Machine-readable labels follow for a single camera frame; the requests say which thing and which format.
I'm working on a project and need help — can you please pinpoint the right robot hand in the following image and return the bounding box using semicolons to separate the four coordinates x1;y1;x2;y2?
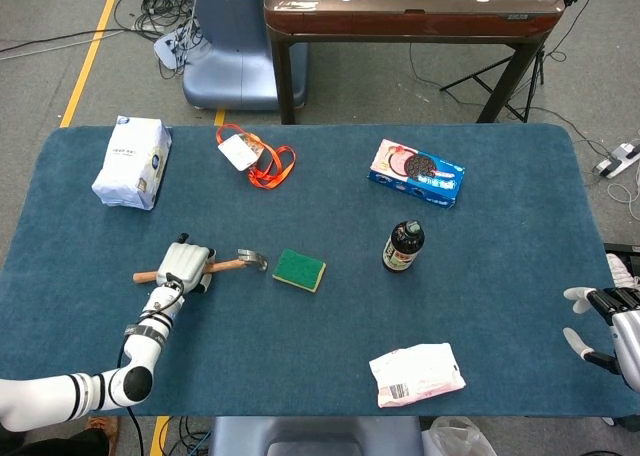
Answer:
562;286;640;392

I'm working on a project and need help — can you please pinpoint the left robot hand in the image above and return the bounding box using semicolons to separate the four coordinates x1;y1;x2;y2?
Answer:
155;232;217;294

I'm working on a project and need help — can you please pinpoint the wooden handle claw hammer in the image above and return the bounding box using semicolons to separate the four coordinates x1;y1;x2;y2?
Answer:
132;248;270;285

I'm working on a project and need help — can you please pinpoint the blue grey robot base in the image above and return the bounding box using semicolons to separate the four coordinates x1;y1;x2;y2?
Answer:
182;0;310;111

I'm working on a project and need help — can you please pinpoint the green yellow sponge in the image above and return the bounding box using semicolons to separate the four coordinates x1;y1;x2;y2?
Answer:
272;247;327;294

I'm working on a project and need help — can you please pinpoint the white shoe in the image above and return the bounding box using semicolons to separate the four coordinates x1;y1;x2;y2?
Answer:
605;253;640;293

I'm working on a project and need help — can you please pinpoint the white tissue pack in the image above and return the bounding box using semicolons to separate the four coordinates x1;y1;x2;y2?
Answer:
91;115;173;212

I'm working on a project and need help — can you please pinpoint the white power strip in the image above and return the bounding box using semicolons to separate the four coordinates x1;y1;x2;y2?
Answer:
593;143;640;179

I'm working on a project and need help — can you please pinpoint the brown shoe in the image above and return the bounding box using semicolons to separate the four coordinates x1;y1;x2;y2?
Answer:
84;415;122;453

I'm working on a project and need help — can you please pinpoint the clear plastic bag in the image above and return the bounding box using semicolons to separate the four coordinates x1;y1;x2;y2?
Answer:
422;415;499;456

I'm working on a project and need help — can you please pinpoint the white pink plastic packet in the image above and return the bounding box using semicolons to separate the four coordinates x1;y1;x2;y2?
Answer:
368;342;467;409

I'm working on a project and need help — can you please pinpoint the grey robot torso base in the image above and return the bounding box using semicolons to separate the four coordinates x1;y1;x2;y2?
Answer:
207;415;426;456

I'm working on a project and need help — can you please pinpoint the dark tea bottle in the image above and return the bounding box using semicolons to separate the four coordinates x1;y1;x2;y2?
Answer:
381;219;426;274

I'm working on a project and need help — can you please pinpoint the black trouser leg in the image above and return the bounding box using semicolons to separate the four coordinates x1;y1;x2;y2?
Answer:
0;425;109;456

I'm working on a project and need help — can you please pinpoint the blue cookie box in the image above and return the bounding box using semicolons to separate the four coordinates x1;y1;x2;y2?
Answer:
367;138;466;210

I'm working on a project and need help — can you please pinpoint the black tripod stand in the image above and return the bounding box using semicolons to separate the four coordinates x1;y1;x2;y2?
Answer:
439;0;589;123

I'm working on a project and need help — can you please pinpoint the brown mahjong table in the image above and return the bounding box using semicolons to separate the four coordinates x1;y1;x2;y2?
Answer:
263;0;566;125

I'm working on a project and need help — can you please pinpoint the badge with orange lanyard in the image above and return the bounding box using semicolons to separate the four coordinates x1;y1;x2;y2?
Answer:
215;123;297;191

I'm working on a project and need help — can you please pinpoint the black floor cable bundle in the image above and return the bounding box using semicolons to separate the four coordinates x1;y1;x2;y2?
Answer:
112;0;202;80

